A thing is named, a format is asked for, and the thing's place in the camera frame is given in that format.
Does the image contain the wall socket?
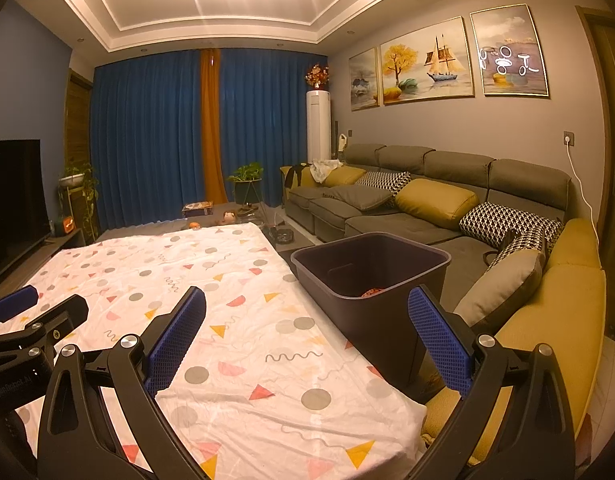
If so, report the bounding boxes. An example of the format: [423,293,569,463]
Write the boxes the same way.
[563,131,574,148]

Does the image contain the dark grey trash bin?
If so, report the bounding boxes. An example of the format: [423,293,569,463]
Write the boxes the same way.
[291,232,452,390]

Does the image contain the small landscape painting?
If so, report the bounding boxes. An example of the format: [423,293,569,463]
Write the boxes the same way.
[349,48,379,110]

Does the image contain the mustard cushion far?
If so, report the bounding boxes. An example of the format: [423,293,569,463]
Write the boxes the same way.
[324,165,366,188]

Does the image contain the white charging cable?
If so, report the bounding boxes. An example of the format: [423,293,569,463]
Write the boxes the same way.
[564,142,601,246]

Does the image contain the white clothes on sofa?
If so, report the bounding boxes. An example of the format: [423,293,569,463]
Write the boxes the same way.
[309,159,342,184]

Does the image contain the grey TV cabinet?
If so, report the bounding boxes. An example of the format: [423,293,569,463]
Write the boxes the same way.
[0,229,85,297]

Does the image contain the sailboat tree painting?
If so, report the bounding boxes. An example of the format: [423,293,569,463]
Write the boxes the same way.
[379,16,475,105]

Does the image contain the potted green plant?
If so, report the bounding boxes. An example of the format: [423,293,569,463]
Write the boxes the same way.
[228,162,264,206]

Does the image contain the patterned cushion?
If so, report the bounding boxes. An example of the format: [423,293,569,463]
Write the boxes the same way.
[459,202,565,252]
[355,171,411,196]

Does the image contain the red paper cup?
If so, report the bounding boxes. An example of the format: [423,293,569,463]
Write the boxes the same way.
[361,287,385,298]

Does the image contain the light grey cushion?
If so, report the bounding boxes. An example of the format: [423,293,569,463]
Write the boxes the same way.
[454,249,545,335]

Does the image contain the artificial flower bouquet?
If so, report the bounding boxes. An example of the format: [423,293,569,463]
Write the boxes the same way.
[306,64,329,90]

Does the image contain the black television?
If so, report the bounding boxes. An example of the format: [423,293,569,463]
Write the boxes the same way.
[0,139,50,279]

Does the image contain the blue curtains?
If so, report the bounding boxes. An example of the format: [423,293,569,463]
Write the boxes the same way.
[90,49,327,229]

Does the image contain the patterned cushion far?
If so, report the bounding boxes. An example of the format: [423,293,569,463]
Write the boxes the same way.
[355,171,411,196]

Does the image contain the mustard cushion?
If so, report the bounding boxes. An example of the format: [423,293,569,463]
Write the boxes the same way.
[395,179,480,231]
[324,165,366,188]

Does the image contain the right abstract painting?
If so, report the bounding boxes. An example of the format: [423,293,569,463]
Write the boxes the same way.
[470,3,549,98]

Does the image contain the mustard cushion middle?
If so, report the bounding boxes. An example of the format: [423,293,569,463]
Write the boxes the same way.
[395,179,480,231]

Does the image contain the hanging plant on stand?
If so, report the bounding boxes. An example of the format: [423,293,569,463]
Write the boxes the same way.
[58,159,99,244]

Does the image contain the patterned white tablecloth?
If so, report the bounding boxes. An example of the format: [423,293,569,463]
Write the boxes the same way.
[2,223,426,479]

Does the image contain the white standing air conditioner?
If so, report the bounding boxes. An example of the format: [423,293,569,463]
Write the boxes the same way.
[306,90,331,162]

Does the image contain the orange curtain strip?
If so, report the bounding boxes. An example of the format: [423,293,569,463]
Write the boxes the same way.
[200,49,227,204]

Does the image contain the patterned cushion near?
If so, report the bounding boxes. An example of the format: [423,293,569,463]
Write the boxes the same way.
[459,202,565,252]

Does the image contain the dark coffee table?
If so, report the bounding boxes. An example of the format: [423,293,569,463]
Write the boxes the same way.
[182,202,313,252]

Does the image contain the grey sectional sofa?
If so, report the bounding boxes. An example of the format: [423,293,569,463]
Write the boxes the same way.
[284,144,607,466]

